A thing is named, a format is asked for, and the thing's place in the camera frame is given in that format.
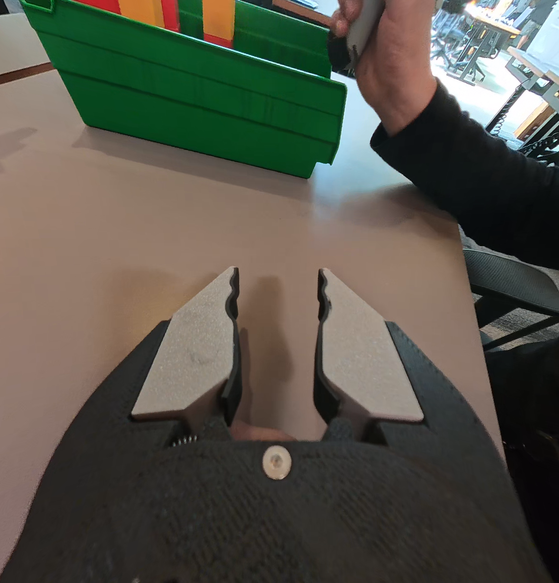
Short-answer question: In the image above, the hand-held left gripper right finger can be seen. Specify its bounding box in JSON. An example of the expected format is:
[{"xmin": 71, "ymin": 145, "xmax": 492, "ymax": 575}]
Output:
[{"xmin": 313, "ymin": 267, "xmax": 426, "ymax": 442}]

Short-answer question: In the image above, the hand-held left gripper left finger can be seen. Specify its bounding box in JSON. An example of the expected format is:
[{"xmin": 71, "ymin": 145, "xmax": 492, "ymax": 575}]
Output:
[{"xmin": 130, "ymin": 266, "xmax": 243, "ymax": 433}]

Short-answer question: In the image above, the yellow mega block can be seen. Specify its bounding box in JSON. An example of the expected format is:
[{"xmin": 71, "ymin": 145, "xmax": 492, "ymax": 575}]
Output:
[
  {"xmin": 202, "ymin": 0, "xmax": 236, "ymax": 39},
  {"xmin": 119, "ymin": 0, "xmax": 166, "ymax": 28}
]

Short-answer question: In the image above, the person's right forearm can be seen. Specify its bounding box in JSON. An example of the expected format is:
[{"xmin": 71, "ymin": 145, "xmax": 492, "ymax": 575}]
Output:
[{"xmin": 369, "ymin": 80, "xmax": 559, "ymax": 274}]

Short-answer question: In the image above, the person's right hand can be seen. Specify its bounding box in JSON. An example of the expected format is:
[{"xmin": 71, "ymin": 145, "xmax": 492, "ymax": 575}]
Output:
[{"xmin": 330, "ymin": 0, "xmax": 440, "ymax": 137}]

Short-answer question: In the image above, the wooden office desk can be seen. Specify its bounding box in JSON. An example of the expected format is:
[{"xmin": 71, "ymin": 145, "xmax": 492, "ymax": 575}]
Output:
[
  {"xmin": 485, "ymin": 46, "xmax": 559, "ymax": 166},
  {"xmin": 439, "ymin": 0, "xmax": 521, "ymax": 84}
]

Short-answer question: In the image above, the green plastic bin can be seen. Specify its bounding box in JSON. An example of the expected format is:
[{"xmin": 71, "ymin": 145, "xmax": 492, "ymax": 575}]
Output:
[{"xmin": 20, "ymin": 0, "xmax": 348, "ymax": 179}]

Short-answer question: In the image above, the black office chair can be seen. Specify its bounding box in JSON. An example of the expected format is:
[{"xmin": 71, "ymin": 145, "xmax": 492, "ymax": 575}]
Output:
[{"xmin": 462, "ymin": 246, "xmax": 559, "ymax": 351}]

